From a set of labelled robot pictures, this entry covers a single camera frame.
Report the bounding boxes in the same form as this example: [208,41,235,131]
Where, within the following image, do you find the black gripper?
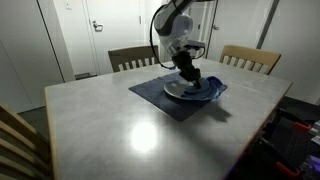
[171,48,203,90]

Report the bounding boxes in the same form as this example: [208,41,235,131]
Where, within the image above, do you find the blue cloth towel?
[181,75,225,102]

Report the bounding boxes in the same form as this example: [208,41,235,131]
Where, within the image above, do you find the white round plate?
[163,79,220,101]

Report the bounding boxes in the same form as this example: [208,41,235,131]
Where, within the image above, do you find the dark blue placemat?
[128,71,228,123]

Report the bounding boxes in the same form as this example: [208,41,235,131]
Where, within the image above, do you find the light wooden chair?
[218,44,282,76]

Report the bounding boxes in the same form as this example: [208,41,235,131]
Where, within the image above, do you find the white door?
[205,0,272,63]
[82,0,144,76]

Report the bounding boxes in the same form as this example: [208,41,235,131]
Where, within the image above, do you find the dark brown wooden chair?
[107,44,161,73]

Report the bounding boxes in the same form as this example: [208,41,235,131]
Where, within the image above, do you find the slatted wooden chair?
[0,102,55,180]

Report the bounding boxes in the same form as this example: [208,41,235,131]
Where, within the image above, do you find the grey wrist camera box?
[184,39,207,51]

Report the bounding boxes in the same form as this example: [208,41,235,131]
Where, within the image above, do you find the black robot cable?
[149,1,177,70]

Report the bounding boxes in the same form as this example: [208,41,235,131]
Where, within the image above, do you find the orange clamp handle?
[294,121,313,133]
[275,161,301,178]

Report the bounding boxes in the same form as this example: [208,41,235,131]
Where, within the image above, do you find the silver lever door handle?
[91,20,104,33]

